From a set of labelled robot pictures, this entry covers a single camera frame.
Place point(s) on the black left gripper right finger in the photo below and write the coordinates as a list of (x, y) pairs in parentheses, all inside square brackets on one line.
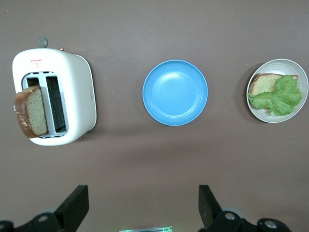
[(208, 212)]

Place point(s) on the white two-slot toaster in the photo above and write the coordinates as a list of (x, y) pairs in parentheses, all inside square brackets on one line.
[(77, 96)]

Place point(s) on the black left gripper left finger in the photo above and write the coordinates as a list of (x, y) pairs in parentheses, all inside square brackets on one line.
[(72, 207)]

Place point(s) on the blue round plate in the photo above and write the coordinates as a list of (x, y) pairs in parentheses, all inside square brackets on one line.
[(175, 93)]

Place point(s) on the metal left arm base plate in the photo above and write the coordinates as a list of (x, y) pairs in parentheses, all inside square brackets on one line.
[(144, 229)]

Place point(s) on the green lettuce leaf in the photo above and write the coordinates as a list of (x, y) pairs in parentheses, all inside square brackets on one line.
[(285, 96)]

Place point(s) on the beige round plate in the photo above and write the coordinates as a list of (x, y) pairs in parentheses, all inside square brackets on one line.
[(277, 67)]

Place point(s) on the brown crust bread slice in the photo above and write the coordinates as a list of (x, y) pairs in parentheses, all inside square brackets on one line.
[(264, 84), (36, 113)]

